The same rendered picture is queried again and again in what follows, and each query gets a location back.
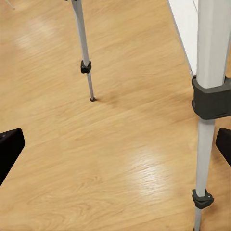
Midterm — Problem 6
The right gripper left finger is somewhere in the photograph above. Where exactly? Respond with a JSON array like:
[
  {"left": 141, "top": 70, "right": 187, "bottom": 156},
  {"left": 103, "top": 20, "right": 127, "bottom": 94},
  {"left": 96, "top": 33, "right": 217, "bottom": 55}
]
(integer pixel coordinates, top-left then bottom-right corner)
[{"left": 0, "top": 128, "right": 25, "bottom": 186}]

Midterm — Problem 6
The camera tripod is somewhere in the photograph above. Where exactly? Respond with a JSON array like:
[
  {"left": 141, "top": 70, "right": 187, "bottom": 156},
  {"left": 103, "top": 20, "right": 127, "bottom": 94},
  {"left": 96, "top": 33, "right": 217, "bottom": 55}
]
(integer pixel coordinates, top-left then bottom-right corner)
[{"left": 71, "top": 0, "right": 231, "bottom": 231}]

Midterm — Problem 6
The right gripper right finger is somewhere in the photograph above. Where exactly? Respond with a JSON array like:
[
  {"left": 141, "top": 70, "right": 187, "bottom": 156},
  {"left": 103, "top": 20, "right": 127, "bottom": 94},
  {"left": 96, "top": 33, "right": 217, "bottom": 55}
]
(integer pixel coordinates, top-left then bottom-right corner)
[{"left": 216, "top": 128, "right": 231, "bottom": 167}]

